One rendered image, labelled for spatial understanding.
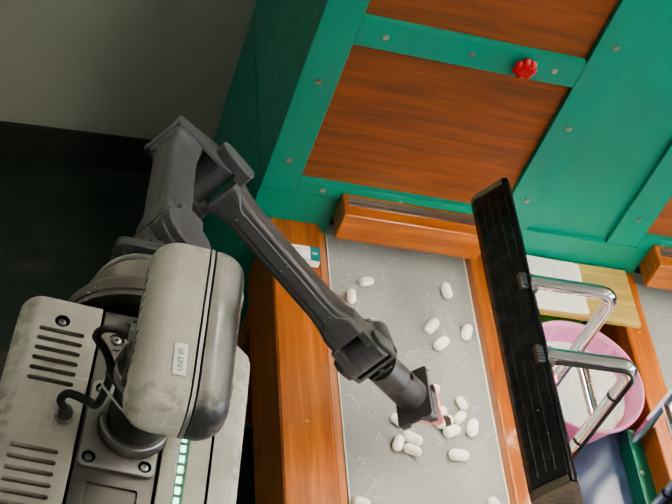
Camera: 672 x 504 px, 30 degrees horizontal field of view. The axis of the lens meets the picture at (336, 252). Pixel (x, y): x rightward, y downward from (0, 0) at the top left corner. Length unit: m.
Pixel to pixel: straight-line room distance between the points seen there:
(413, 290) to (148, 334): 1.45
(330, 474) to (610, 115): 0.85
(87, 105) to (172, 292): 2.33
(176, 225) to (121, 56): 1.79
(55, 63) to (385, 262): 1.19
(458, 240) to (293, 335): 0.41
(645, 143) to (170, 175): 1.07
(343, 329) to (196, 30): 1.44
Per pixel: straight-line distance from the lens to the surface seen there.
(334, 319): 1.98
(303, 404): 2.20
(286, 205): 2.45
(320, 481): 2.12
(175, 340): 1.08
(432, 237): 2.47
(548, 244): 2.63
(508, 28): 2.24
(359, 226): 2.42
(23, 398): 1.26
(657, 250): 2.69
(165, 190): 1.70
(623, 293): 2.68
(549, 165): 2.46
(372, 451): 2.22
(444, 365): 2.40
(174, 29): 3.26
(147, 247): 1.45
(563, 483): 1.86
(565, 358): 1.98
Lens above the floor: 2.48
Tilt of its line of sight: 44 degrees down
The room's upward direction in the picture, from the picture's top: 24 degrees clockwise
